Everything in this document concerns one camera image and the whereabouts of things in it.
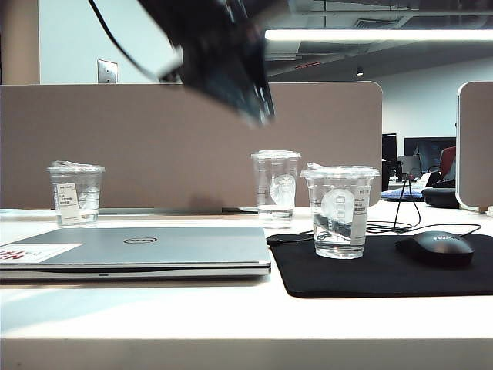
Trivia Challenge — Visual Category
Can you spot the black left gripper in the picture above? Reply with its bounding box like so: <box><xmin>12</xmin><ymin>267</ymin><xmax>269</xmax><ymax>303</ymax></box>
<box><xmin>179</xmin><ymin>22</ymin><xmax>277</xmax><ymax>129</ymax></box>

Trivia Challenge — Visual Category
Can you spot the short clear cup narrow label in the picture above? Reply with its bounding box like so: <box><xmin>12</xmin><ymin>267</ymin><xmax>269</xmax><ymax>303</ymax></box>
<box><xmin>300</xmin><ymin>162</ymin><xmax>381</xmax><ymax>260</ymax></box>

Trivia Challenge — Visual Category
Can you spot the tall clear plastic cup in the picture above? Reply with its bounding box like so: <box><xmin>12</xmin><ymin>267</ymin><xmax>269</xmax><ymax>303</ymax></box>
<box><xmin>250</xmin><ymin>150</ymin><xmax>302</xmax><ymax>229</ymax></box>

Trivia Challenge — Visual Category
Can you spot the silver Dell laptop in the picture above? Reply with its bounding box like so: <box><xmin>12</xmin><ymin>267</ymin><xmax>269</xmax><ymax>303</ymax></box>
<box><xmin>0</xmin><ymin>226</ymin><xmax>273</xmax><ymax>284</ymax></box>

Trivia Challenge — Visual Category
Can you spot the short clear cup wide label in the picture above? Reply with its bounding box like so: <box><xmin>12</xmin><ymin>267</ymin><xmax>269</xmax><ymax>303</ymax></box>
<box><xmin>46</xmin><ymin>160</ymin><xmax>107</xmax><ymax>228</ymax></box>

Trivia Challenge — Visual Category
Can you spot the white red laptop sticker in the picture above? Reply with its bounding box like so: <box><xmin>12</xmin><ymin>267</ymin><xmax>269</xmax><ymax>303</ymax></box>
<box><xmin>0</xmin><ymin>243</ymin><xmax>84</xmax><ymax>264</ymax></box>

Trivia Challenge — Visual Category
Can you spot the long ceiling light strip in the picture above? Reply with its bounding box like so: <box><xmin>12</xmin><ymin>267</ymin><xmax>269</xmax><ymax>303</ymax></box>
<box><xmin>263</xmin><ymin>29</ymin><xmax>493</xmax><ymax>42</ymax></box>

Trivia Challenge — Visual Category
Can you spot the wide brown desk partition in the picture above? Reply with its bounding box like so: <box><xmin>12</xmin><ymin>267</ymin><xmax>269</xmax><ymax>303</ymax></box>
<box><xmin>0</xmin><ymin>81</ymin><xmax>384</xmax><ymax>216</ymax></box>

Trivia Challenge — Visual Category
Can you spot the narrow black monitor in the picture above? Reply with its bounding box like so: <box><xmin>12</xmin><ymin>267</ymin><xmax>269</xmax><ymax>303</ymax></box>
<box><xmin>382</xmin><ymin>133</ymin><xmax>398</xmax><ymax>163</ymax></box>

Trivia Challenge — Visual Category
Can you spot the blue checked cloth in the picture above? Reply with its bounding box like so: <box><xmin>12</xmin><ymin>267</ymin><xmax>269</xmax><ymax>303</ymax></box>
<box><xmin>382</xmin><ymin>188</ymin><xmax>427</xmax><ymax>203</ymax></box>

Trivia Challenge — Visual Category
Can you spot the wide black monitor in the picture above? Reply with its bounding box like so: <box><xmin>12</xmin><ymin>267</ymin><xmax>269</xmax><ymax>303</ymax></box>
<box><xmin>404</xmin><ymin>136</ymin><xmax>458</xmax><ymax>175</ymax></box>

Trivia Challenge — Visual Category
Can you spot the red office chair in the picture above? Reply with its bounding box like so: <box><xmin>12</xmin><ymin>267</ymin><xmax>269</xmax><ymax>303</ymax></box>
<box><xmin>441</xmin><ymin>146</ymin><xmax>458</xmax><ymax>182</ymax></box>

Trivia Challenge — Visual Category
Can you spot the black oval case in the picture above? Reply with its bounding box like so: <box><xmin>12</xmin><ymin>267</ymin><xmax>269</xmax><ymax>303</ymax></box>
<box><xmin>421</xmin><ymin>186</ymin><xmax>461</xmax><ymax>210</ymax></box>

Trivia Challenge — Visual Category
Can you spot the black mouse pad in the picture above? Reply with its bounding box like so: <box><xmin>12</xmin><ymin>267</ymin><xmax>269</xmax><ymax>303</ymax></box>
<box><xmin>266</xmin><ymin>232</ymin><xmax>493</xmax><ymax>300</ymax></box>

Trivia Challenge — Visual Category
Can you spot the black computer mouse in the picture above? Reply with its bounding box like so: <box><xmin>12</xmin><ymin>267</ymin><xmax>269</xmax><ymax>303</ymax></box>
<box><xmin>395</xmin><ymin>231</ymin><xmax>475</xmax><ymax>267</ymax></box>

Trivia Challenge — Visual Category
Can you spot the metal wall switch plate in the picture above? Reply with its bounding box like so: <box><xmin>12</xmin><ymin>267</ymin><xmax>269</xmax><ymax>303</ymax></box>
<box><xmin>97</xmin><ymin>59</ymin><xmax>119</xmax><ymax>85</ymax></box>

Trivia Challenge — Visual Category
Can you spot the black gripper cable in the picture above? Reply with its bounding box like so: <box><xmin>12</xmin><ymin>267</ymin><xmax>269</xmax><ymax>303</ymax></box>
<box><xmin>87</xmin><ymin>0</ymin><xmax>184</xmax><ymax>83</ymax></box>

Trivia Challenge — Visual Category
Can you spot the black mouse cable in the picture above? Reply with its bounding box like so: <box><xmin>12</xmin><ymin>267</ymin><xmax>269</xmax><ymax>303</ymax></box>
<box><xmin>298</xmin><ymin>180</ymin><xmax>483</xmax><ymax>243</ymax></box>

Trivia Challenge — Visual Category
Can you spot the brown partition white frame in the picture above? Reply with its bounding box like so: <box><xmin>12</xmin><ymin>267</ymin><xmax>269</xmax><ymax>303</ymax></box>
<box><xmin>456</xmin><ymin>80</ymin><xmax>493</xmax><ymax>213</ymax></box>

